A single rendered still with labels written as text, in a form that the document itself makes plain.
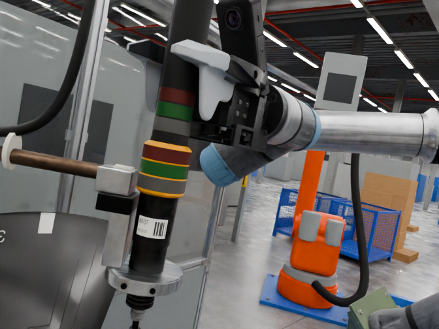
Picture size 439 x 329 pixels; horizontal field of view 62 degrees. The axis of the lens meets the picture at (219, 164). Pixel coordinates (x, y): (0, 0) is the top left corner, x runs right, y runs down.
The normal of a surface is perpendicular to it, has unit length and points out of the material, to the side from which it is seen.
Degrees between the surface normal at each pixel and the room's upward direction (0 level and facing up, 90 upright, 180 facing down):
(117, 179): 90
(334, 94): 90
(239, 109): 90
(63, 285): 40
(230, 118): 90
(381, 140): 114
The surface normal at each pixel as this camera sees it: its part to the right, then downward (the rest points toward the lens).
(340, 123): -0.20, -0.31
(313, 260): -0.22, 0.01
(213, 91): 0.89, 0.19
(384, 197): -0.65, -0.08
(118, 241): 0.04, 0.06
